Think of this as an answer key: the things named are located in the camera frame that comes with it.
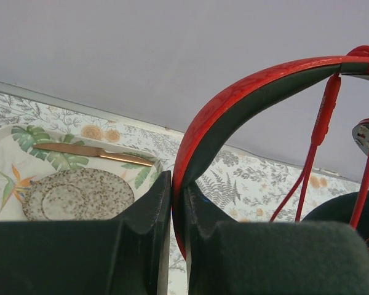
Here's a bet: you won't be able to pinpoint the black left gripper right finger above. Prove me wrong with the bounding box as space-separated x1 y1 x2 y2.
184 184 369 294

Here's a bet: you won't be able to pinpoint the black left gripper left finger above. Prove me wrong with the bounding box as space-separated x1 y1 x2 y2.
0 171 171 294

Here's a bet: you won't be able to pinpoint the red black headphones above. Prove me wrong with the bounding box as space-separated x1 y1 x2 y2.
171 45 369 262

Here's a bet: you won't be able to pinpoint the floral patterned table mat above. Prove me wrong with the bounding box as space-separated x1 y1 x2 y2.
0 87 369 295

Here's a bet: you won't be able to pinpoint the speckled ceramic saucer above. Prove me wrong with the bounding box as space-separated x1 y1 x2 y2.
22 168 135 221

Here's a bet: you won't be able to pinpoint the copper coloured knife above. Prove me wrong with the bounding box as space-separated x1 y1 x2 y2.
33 143 154 167

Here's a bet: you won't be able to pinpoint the floral leaf print tray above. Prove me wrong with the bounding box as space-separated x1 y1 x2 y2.
0 125 163 221

